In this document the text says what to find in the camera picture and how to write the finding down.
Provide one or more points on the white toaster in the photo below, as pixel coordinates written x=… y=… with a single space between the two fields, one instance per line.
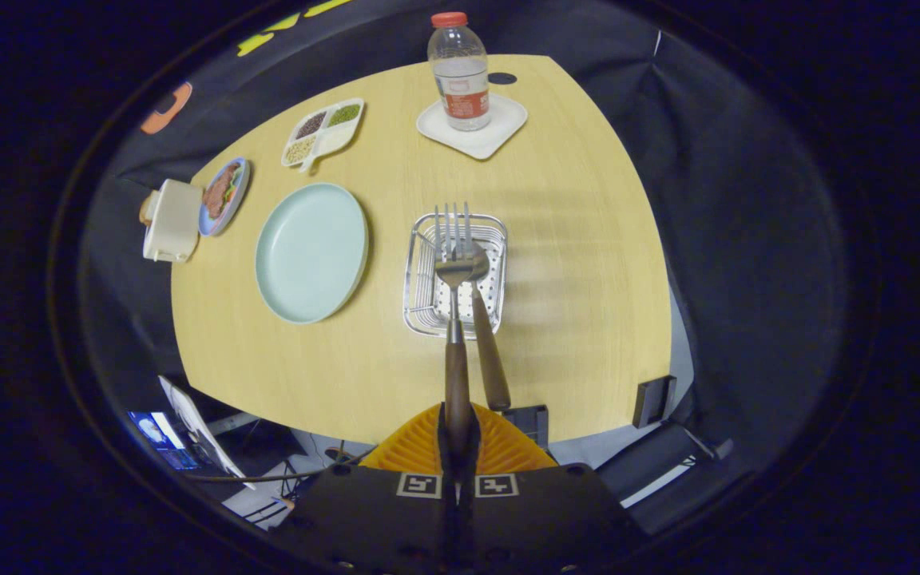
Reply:
x=174 y=224

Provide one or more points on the white divided tray with beans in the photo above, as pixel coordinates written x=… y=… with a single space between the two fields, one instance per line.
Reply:
x=332 y=140

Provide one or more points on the black table bracket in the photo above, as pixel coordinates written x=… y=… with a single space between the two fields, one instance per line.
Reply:
x=532 y=423

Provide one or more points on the white square coaster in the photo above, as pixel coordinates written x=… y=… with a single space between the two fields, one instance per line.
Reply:
x=504 y=128

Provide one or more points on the black round table grommet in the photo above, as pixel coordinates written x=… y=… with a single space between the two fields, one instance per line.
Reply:
x=502 y=78

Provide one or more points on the black table clamp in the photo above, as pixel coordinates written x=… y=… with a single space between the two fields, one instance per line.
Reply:
x=653 y=402

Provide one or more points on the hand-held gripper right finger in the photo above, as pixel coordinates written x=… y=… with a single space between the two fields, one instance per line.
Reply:
x=548 y=519

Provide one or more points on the toast slice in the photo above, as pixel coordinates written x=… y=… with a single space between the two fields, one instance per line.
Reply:
x=147 y=209

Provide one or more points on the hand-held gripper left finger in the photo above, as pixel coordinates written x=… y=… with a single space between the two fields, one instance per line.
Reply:
x=364 y=519

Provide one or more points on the blue plate with food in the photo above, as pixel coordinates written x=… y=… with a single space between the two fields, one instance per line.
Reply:
x=224 y=196

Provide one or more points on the mint green plate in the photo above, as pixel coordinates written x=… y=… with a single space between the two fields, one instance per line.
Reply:
x=312 y=255

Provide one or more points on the laptop screen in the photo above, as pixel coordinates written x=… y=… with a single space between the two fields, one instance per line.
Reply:
x=158 y=438

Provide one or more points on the white board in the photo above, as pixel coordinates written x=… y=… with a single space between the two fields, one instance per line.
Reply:
x=196 y=427

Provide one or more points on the clear bottle with red cap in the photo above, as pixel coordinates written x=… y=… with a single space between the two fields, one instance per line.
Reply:
x=460 y=80

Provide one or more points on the perforated metal basket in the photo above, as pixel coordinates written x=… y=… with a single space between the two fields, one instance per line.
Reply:
x=424 y=295

